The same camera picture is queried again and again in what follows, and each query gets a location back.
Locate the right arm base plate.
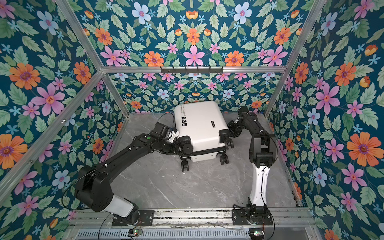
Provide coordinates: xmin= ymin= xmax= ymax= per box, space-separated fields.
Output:
xmin=232 ymin=209 xmax=274 ymax=226

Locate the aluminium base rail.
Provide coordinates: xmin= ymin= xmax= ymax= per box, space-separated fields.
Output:
xmin=69 ymin=207 xmax=316 ymax=228

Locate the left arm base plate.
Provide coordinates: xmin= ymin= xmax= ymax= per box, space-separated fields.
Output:
xmin=112 ymin=210 xmax=155 ymax=227

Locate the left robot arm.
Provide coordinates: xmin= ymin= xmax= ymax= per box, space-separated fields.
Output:
xmin=75 ymin=123 xmax=178 ymax=226

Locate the black hook rack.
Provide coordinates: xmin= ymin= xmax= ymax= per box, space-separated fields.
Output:
xmin=160 ymin=66 xmax=224 ymax=74

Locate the white vent grille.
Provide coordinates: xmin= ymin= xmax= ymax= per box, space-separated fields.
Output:
xmin=74 ymin=229 xmax=251 ymax=240

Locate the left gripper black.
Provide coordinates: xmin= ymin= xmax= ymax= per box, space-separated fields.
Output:
xmin=158 ymin=138 xmax=188 ymax=154

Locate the white hard-shell suitcase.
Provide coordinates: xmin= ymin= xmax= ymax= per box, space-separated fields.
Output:
xmin=174 ymin=101 xmax=234 ymax=172

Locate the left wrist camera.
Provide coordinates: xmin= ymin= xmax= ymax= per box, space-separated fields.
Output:
xmin=167 ymin=130 xmax=180 ymax=143

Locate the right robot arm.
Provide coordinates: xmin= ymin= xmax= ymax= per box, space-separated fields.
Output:
xmin=228 ymin=107 xmax=278 ymax=225

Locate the aluminium frame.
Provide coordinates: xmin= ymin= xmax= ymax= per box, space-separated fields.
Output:
xmin=1 ymin=1 xmax=327 ymax=203

